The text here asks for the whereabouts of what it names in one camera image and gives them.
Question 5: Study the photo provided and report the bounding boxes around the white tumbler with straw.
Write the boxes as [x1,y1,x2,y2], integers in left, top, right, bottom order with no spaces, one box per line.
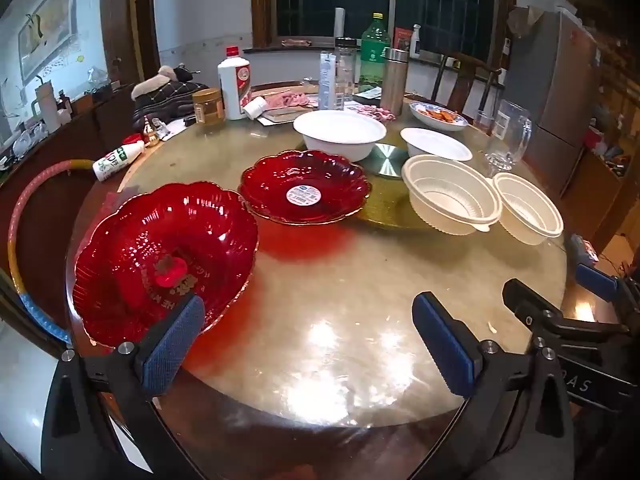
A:
[31,77,61,133]

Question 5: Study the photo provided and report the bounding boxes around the clear glass pitcher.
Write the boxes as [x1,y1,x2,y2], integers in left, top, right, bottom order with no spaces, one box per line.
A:
[484,100,533,173]

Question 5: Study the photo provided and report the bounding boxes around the gold glitter round mat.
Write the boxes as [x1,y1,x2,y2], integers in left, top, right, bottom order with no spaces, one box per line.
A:
[295,140,493,231]

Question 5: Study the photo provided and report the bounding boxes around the grey refrigerator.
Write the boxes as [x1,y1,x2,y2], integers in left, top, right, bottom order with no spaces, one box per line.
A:
[502,7,601,196]

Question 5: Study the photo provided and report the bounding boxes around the dark wood-framed window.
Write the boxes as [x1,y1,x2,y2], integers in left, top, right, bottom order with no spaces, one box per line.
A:
[250,0,516,61]

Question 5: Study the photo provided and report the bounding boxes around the amber jar with gold lid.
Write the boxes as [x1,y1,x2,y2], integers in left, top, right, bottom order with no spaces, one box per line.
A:
[192,87,226,126]

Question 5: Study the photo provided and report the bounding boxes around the dark wooden chair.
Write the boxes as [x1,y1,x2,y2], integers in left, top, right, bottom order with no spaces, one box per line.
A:
[431,50,503,121]

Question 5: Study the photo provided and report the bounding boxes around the white shallow bowl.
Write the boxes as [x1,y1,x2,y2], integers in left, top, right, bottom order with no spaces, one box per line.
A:
[400,127,473,162]

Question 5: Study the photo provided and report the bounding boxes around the white liquor bottle red cap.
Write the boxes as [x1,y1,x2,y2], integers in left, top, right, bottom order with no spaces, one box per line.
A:
[217,46,252,121]

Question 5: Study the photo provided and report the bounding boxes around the orange fried food pieces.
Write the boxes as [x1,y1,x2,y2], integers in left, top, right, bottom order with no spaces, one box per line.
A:
[417,106,458,123]

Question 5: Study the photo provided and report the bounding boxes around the blue patterned plate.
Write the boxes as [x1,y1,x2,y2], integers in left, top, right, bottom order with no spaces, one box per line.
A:
[409,101,470,132]

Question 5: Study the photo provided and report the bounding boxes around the dark wooden sideboard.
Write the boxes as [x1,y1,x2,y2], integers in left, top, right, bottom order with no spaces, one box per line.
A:
[0,77,143,286]

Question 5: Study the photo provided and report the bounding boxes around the red scalloped plate with sticker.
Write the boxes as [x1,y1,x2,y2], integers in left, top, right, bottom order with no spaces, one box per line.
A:
[238,150,372,226]

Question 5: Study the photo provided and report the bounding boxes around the large cream plastic bowl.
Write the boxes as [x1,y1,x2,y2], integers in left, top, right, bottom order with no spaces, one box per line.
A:
[401,154,502,236]

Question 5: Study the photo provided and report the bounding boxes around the small white cup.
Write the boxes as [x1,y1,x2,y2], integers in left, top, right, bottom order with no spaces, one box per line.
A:
[242,96,268,121]

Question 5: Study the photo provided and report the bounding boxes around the dark fur-lined boot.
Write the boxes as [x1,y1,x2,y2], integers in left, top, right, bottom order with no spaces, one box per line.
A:
[170,63,201,83]
[131,66,208,133]

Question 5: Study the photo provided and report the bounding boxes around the white milk bottle green label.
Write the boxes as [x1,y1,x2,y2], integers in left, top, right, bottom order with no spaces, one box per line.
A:
[92,140,146,182]

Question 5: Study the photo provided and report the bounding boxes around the clear jar with black lid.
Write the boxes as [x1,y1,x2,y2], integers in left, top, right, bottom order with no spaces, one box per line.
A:
[334,36,358,103]

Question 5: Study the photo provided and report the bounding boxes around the green plastic bottle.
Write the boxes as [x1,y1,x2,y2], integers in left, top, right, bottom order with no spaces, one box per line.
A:
[359,12,392,88]

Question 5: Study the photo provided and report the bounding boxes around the raw pink meat slices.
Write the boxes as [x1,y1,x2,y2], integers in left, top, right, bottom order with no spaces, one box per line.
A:
[350,104,397,123]
[250,89,318,111]

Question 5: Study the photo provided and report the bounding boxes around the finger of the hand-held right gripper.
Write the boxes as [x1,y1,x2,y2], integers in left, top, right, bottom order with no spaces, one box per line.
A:
[574,261,640,322]
[501,278,632,342]

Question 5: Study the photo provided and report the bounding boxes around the cluttered wooden shelf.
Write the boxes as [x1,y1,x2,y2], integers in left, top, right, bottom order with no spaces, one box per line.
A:
[565,0,640,241]

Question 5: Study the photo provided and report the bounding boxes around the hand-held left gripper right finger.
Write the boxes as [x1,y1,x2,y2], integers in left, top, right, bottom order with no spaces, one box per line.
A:
[411,291,576,480]

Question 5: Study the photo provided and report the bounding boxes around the silver metal disc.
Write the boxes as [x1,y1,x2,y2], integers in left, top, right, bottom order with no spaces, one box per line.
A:
[372,142,410,178]

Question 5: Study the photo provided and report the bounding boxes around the red scalloped deep bowl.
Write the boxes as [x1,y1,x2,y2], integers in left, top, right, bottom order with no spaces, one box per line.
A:
[72,182,260,348]

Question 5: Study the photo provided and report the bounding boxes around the clear plastic wrapper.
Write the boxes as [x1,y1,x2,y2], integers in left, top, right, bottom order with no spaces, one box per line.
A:
[152,117,181,140]

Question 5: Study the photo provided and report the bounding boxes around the small gold bottle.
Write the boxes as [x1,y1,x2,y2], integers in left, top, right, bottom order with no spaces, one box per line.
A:
[142,115,161,148]

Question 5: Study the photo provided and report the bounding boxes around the small cream plastic bowl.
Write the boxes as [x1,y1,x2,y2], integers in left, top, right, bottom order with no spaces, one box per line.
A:
[492,172,565,246]

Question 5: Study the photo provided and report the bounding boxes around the small grey device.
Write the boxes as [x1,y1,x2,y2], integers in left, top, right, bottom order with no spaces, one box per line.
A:
[570,234,600,263]

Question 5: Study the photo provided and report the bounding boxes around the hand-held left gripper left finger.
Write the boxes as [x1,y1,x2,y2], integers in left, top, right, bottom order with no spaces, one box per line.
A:
[42,292,206,480]

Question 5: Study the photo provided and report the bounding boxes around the open cardboard box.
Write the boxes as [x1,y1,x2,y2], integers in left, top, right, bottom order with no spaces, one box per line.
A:
[507,5,551,36]

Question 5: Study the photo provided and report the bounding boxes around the framed wall painting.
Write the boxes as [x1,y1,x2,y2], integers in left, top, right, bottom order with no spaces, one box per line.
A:
[17,0,81,86]

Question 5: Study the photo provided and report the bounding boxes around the multicoloured hula hoop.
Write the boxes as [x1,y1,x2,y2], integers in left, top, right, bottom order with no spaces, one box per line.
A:
[7,158,108,346]

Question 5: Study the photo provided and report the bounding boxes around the white deep bowl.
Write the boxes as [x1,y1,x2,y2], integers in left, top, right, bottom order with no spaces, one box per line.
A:
[292,110,388,163]

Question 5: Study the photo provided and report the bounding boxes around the stainless steel thermos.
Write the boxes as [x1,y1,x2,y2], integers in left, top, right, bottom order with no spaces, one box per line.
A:
[380,47,410,116]

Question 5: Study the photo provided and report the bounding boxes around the flat cardboard box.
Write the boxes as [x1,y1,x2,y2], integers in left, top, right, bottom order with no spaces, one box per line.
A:
[257,87,321,126]

